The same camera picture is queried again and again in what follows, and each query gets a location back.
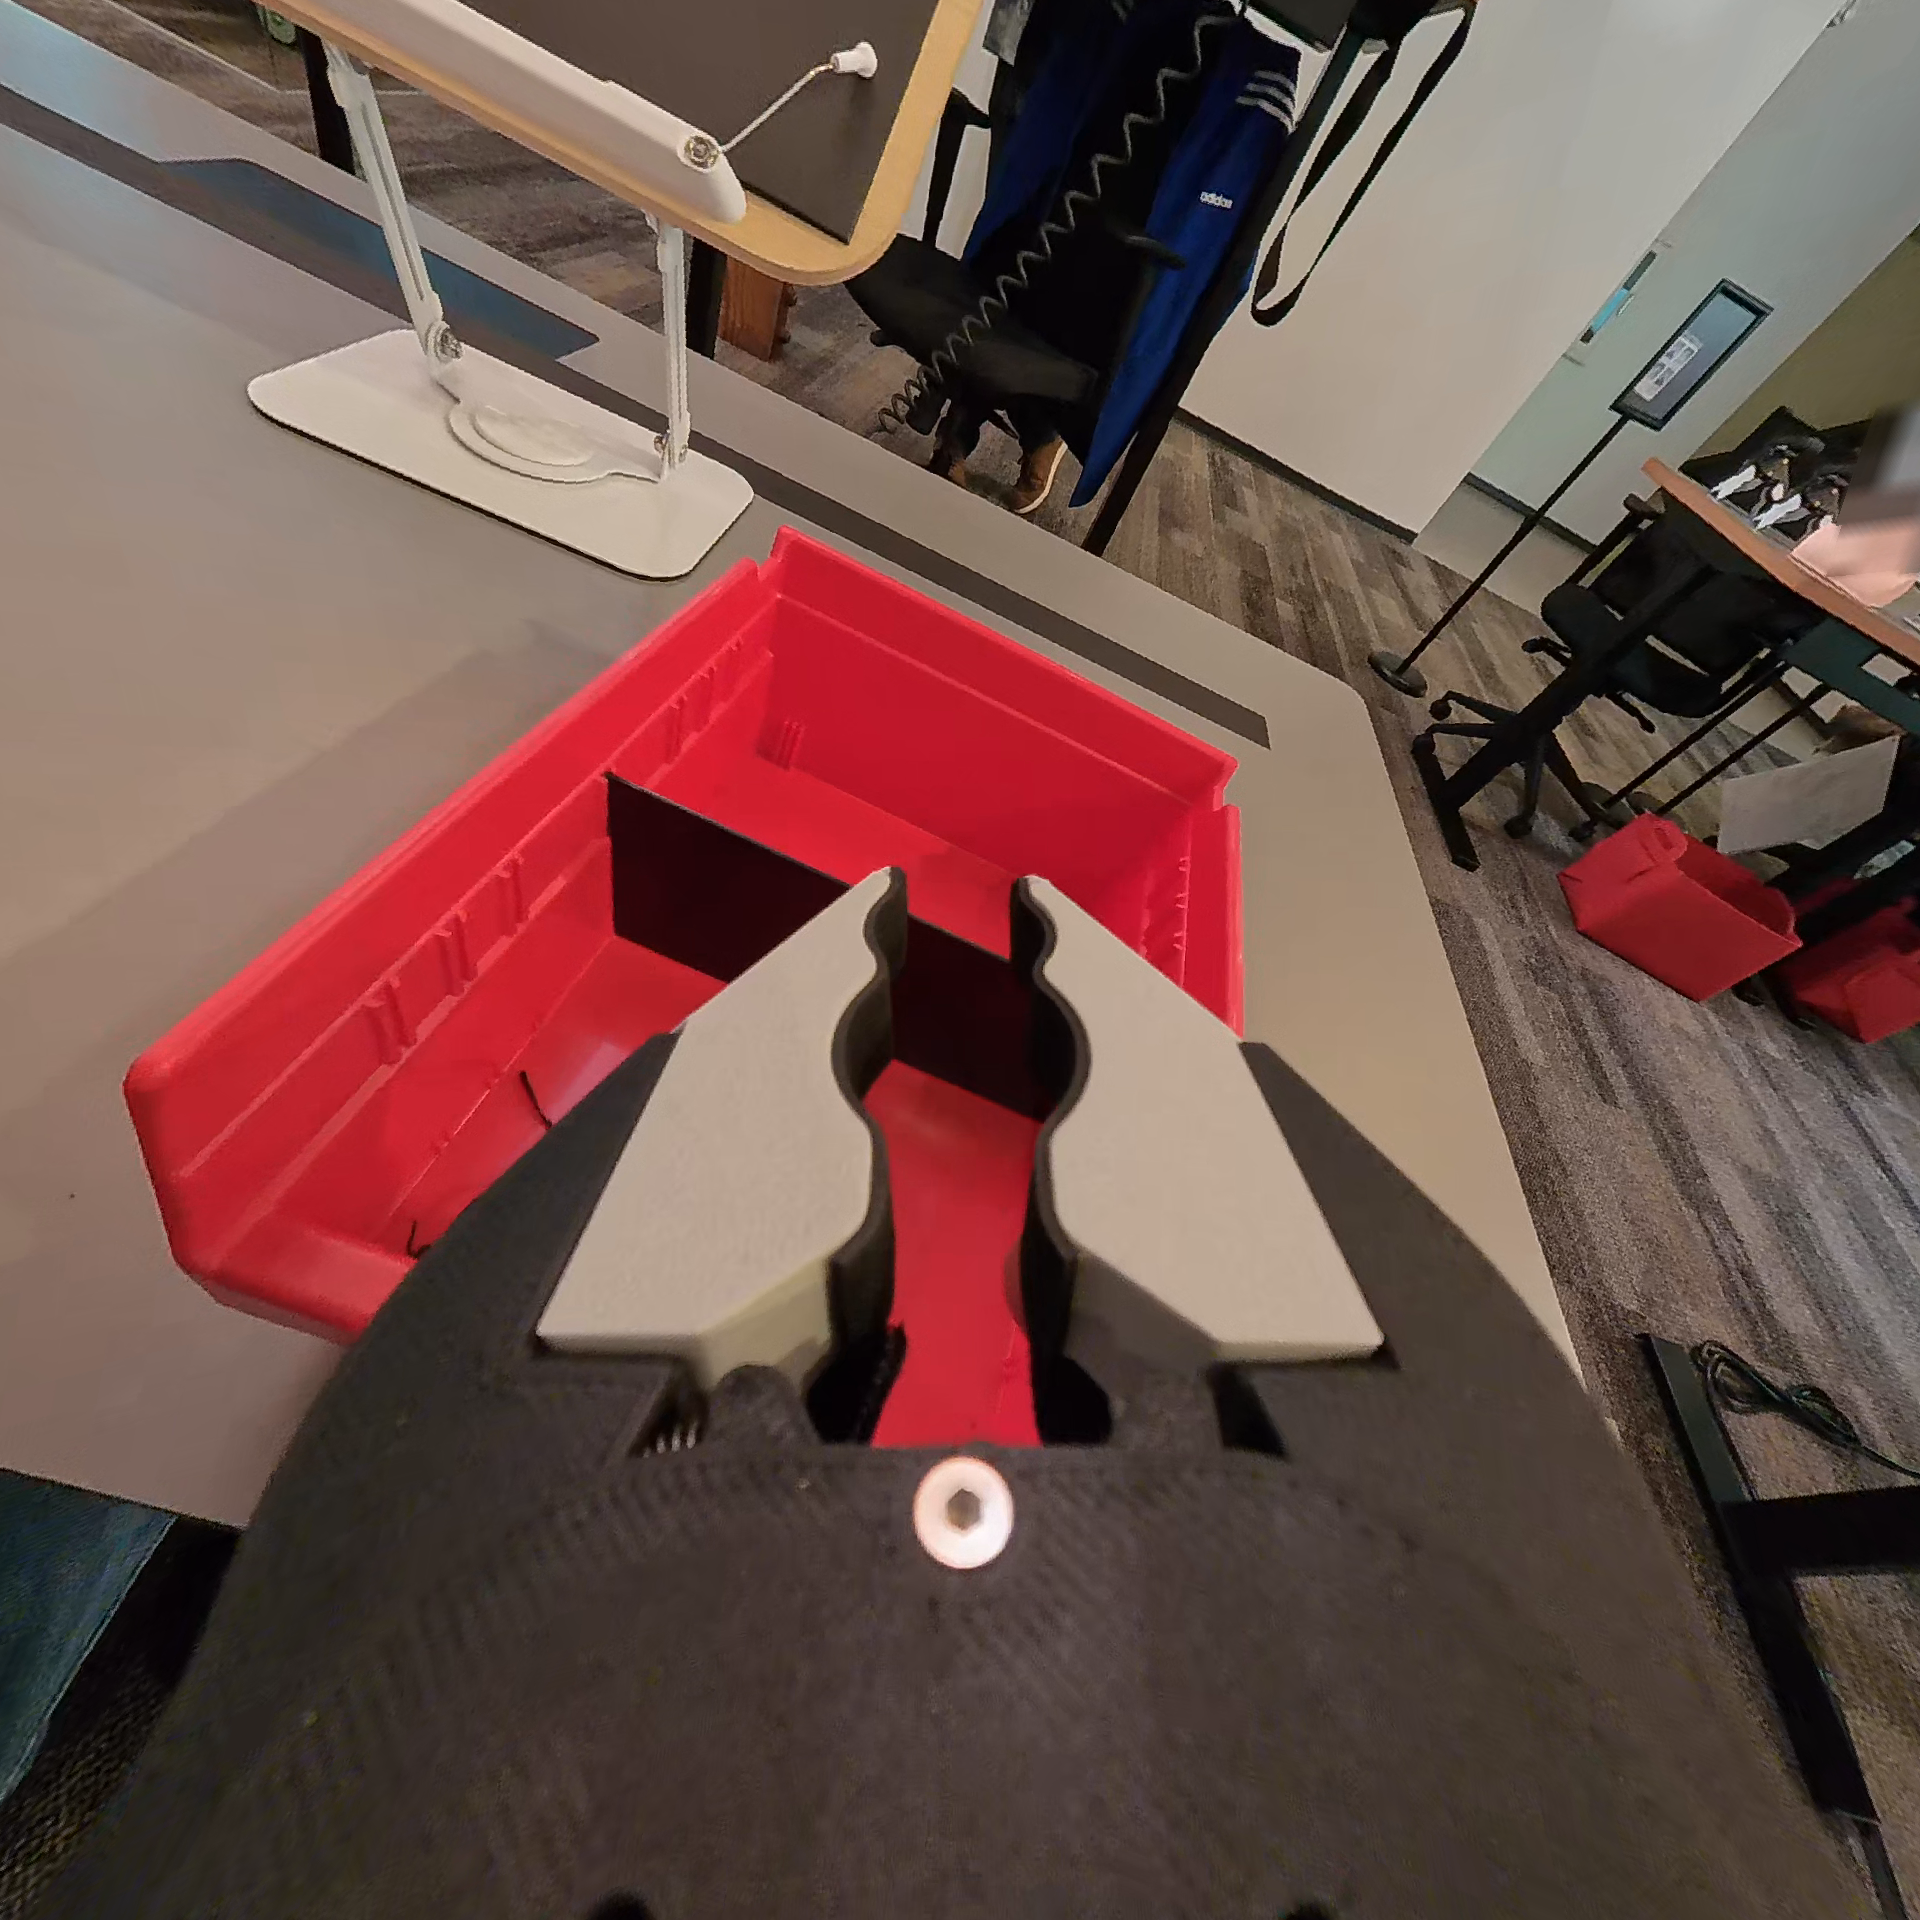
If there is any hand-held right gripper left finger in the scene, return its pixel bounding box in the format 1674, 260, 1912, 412
536, 871, 908, 1367

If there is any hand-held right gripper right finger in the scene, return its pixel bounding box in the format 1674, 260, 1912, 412
1015, 877, 1388, 1374

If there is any red plastic bin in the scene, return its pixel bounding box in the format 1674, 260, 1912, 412
128, 532, 1249, 1448

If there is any black plastic bin divider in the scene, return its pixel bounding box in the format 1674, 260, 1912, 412
610, 775, 1076, 1126

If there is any red floor container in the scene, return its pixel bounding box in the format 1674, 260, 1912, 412
1562, 815, 1807, 1004
1786, 901, 1920, 1046

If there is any black office chair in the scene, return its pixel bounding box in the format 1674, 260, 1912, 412
1410, 495, 1802, 872

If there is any person's blue jeans leg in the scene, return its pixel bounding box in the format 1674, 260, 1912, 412
0, 1471, 177, 1801

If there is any white stand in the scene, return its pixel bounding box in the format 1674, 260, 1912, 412
248, 0, 888, 581

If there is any cluttered wooden side desk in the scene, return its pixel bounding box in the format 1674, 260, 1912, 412
1645, 416, 1920, 735

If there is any black sign stand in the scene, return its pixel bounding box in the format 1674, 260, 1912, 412
1371, 279, 1776, 696

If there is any blue fabric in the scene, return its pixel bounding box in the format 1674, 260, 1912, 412
960, 0, 1307, 505

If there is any black desk frame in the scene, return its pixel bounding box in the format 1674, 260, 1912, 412
1641, 1334, 1920, 1833

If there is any black coiled cable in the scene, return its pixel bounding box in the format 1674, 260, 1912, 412
896, 105, 1210, 453

